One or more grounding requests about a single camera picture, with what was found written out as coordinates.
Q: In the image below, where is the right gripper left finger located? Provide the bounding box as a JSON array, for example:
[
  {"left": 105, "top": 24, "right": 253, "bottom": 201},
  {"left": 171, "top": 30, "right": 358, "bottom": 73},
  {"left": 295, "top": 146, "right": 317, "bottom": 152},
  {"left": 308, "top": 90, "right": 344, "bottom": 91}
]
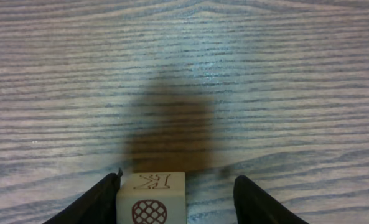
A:
[{"left": 44, "top": 169, "right": 123, "bottom": 224}]

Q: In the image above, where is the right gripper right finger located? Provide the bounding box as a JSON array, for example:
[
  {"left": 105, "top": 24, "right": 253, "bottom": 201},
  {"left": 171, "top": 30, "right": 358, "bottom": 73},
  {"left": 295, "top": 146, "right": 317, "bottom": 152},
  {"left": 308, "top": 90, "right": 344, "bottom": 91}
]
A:
[{"left": 233, "top": 175, "right": 308, "bottom": 224}]

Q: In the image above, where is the wooden number two block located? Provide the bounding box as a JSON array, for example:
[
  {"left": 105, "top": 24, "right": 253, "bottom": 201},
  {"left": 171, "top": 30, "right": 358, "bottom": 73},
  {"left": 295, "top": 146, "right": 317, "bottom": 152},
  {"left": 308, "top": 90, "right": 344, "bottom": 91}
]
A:
[{"left": 116, "top": 172, "right": 187, "bottom": 224}]

